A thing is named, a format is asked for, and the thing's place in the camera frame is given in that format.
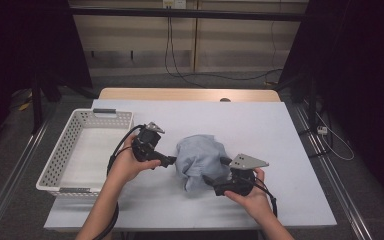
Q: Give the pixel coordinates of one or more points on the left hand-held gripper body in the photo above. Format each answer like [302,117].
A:
[146,141]

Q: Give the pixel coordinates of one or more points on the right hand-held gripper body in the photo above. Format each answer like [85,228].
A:
[245,161]

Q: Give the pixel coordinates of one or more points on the light blue tank top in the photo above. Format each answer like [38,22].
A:
[200,156]

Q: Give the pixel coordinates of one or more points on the white perforated plastic basket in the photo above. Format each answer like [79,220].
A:
[86,156]

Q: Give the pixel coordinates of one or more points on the person's left hand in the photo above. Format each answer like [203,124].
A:
[126,166]

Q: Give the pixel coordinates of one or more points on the person's right hand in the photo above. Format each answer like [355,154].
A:
[256,201]

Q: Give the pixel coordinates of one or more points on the white foam board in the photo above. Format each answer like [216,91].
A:
[280,133]

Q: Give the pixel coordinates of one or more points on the round dark table grommet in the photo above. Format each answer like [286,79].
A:
[225,99]

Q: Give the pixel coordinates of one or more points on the white plug adapter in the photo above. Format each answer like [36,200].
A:
[322,130]

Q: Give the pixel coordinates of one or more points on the black metal stand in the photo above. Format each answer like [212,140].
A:
[36,106]
[312,100]

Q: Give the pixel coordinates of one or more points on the yellow tape strip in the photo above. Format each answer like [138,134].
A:
[24,106]

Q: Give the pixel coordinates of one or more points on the black horizontal metal bar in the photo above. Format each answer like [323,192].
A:
[180,13]

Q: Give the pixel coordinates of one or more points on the black curtain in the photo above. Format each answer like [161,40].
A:
[363,83]
[20,50]

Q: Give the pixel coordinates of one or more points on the white wall socket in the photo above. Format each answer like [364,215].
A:
[175,4]

